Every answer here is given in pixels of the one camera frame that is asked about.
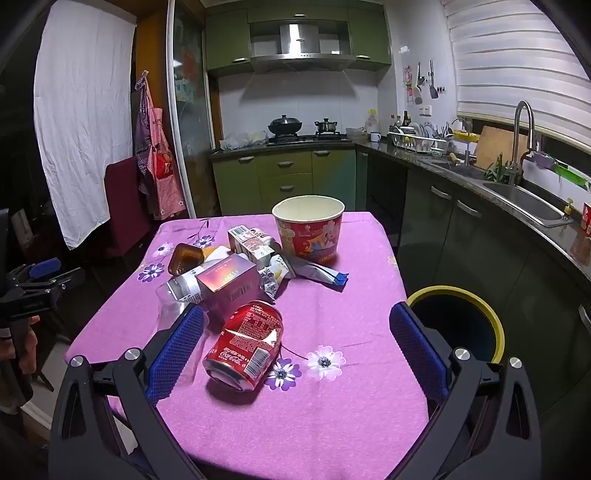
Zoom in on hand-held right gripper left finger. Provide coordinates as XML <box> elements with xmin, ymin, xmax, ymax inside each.
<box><xmin>48</xmin><ymin>305</ymin><xmax>206</xmax><ymax>480</ymax></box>

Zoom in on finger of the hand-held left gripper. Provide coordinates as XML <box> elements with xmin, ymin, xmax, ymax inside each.
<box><xmin>7</xmin><ymin>257</ymin><xmax>62</xmax><ymax>291</ymax></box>
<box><xmin>9</xmin><ymin>267</ymin><xmax>87</xmax><ymax>324</ymax></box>

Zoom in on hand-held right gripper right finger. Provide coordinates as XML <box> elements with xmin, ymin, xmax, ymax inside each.
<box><xmin>389</xmin><ymin>302</ymin><xmax>543</xmax><ymax>480</ymax></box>

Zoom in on clear plastic bottle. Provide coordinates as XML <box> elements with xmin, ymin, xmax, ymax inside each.
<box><xmin>156</xmin><ymin>270</ymin><xmax>208</xmax><ymax>333</ymax></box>

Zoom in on crushed red soda can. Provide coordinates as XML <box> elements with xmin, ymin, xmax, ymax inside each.
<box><xmin>202</xmin><ymin>300</ymin><xmax>283</xmax><ymax>392</ymax></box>

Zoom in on yellow rimmed chair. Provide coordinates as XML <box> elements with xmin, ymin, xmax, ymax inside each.
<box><xmin>406</xmin><ymin>285</ymin><xmax>505</xmax><ymax>370</ymax></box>

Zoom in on pink cardboard box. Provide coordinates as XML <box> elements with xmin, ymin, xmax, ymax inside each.
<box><xmin>195</xmin><ymin>256</ymin><xmax>266</xmax><ymax>326</ymax></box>

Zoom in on brown plastic tray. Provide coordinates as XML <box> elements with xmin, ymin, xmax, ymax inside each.
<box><xmin>167</xmin><ymin>243</ymin><xmax>206</xmax><ymax>276</ymax></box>

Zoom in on white paper napkin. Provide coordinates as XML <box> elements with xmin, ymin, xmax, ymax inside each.
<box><xmin>210</xmin><ymin>247</ymin><xmax>241</xmax><ymax>267</ymax></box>

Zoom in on yellow and white snack wrapper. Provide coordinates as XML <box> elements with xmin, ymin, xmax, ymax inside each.
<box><xmin>257</xmin><ymin>254</ymin><xmax>296</xmax><ymax>301</ymax></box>

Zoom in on silver and blue wrapper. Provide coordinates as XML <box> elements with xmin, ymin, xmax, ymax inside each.
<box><xmin>288</xmin><ymin>255</ymin><xmax>349</xmax><ymax>289</ymax></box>

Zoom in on red and white milk carton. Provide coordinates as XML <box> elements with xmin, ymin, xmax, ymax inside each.
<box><xmin>228</xmin><ymin>224</ymin><xmax>278</xmax><ymax>266</ymax></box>

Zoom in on red paper bucket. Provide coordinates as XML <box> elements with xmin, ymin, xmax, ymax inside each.
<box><xmin>271</xmin><ymin>196</ymin><xmax>345</xmax><ymax>268</ymax></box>

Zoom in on person's left hand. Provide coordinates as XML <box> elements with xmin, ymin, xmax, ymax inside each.
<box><xmin>0</xmin><ymin>315</ymin><xmax>38</xmax><ymax>377</ymax></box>

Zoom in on dark red chair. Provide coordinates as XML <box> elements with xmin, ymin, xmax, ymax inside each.
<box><xmin>104</xmin><ymin>156</ymin><xmax>153</xmax><ymax>271</ymax></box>

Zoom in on purple floral tablecloth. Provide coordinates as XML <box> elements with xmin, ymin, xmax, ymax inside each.
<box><xmin>65</xmin><ymin>211</ymin><xmax>430</xmax><ymax>480</ymax></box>

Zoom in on dark base cabinets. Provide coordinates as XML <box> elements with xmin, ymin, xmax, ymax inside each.
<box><xmin>355</xmin><ymin>148</ymin><xmax>591</xmax><ymax>480</ymax></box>

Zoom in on white hanging sheet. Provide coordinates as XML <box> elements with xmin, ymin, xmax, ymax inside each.
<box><xmin>33</xmin><ymin>0</ymin><xmax>138</xmax><ymax>251</ymax></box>

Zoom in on red checked apron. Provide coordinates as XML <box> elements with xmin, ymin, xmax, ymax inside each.
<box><xmin>135</xmin><ymin>71</ymin><xmax>185</xmax><ymax>220</ymax></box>

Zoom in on steel sink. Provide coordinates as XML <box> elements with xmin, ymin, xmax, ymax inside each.
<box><xmin>482</xmin><ymin>181</ymin><xmax>574</xmax><ymax>228</ymax></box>

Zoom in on green base cabinets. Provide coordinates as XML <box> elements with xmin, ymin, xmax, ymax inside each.
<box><xmin>211</xmin><ymin>147</ymin><xmax>358</xmax><ymax>217</ymax></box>

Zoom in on glass sliding door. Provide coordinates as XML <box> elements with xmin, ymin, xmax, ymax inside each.
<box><xmin>166</xmin><ymin>0</ymin><xmax>220</xmax><ymax>217</ymax></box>

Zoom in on dish rack with dishes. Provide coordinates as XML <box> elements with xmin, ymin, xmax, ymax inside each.
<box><xmin>387</xmin><ymin>122</ymin><xmax>451</xmax><ymax>154</ymax></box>

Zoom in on wooden cutting board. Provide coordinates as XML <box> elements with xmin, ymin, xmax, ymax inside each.
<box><xmin>475</xmin><ymin>126</ymin><xmax>529</xmax><ymax>172</ymax></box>

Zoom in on small steel faucet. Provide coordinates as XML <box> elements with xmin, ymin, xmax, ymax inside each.
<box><xmin>450</xmin><ymin>117</ymin><xmax>474</xmax><ymax>165</ymax></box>

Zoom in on clear plastic bags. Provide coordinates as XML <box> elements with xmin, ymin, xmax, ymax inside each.
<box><xmin>219</xmin><ymin>130</ymin><xmax>269</xmax><ymax>151</ymax></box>

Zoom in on green plastic holder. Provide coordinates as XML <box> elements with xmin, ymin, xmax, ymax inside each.
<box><xmin>554</xmin><ymin>161</ymin><xmax>591</xmax><ymax>188</ymax></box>

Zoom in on gas stove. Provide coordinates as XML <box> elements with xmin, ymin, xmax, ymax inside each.
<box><xmin>267</xmin><ymin>131</ymin><xmax>354</xmax><ymax>145</ymax></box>

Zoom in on black wok with lid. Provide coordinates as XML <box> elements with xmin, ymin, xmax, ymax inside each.
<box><xmin>268</xmin><ymin>114</ymin><xmax>304</xmax><ymax>136</ymax></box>

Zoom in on tall steel faucet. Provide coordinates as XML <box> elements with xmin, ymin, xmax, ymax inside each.
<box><xmin>505</xmin><ymin>100</ymin><xmax>539</xmax><ymax>186</ymax></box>

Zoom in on white zebra blinds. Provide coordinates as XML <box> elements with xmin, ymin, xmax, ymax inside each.
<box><xmin>438</xmin><ymin>0</ymin><xmax>591</xmax><ymax>147</ymax></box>

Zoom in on steel range hood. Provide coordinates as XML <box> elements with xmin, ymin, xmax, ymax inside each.
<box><xmin>249</xmin><ymin>22</ymin><xmax>357</xmax><ymax>73</ymax></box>

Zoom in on green wall cabinets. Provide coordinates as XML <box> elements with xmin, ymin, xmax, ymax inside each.
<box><xmin>205</xmin><ymin>4</ymin><xmax>393</xmax><ymax>78</ymax></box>

